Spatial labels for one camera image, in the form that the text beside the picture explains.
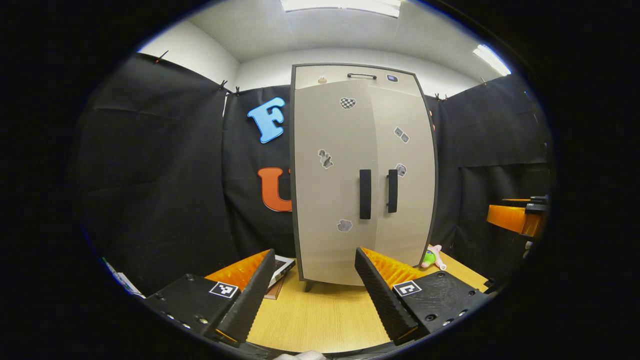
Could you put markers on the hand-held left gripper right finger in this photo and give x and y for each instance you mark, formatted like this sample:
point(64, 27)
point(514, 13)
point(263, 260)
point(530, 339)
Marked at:
point(380, 295)

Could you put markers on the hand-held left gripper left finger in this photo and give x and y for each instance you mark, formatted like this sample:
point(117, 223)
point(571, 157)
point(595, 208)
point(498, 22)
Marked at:
point(250, 300)

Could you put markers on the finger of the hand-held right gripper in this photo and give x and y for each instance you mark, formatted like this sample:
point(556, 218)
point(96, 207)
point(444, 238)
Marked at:
point(507, 219)
point(537, 200)

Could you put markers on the grey cabinet door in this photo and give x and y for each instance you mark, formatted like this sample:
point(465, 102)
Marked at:
point(410, 230)
point(325, 210)

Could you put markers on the grey shoe cabinet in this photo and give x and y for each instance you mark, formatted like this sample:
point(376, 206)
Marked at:
point(292, 175)

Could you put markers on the grey cabinet drawer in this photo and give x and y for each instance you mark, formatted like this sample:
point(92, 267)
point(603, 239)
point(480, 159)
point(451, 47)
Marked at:
point(310, 75)

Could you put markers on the black and white book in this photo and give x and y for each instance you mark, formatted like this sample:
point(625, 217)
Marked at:
point(282, 267)

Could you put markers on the green and pink plush toy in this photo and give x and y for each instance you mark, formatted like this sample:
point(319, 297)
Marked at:
point(429, 259)

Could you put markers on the white printed board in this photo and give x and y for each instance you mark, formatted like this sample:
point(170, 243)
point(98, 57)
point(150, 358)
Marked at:
point(125, 285)

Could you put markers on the ceiling light panel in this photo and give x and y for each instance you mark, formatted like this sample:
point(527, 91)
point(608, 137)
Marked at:
point(492, 60)
point(340, 7)

